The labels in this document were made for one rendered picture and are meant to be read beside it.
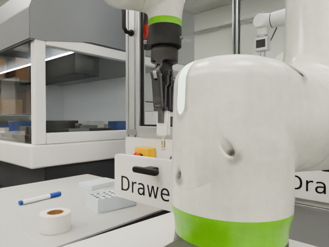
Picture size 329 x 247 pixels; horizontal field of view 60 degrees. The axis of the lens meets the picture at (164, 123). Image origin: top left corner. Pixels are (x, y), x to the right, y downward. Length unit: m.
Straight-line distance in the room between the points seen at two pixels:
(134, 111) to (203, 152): 0.91
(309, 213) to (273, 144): 0.58
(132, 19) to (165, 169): 0.76
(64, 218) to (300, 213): 0.59
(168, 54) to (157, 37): 0.05
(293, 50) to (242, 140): 0.20
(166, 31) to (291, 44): 0.41
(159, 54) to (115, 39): 0.90
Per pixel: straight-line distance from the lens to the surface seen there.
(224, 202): 0.27
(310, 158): 0.34
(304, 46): 0.42
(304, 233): 0.86
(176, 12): 0.80
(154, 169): 0.61
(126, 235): 0.49
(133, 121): 1.17
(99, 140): 1.54
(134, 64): 1.18
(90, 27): 1.57
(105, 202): 0.84
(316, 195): 0.81
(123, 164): 0.73
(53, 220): 0.72
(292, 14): 0.45
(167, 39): 0.76
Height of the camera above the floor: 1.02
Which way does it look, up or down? 1 degrees down
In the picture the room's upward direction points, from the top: straight up
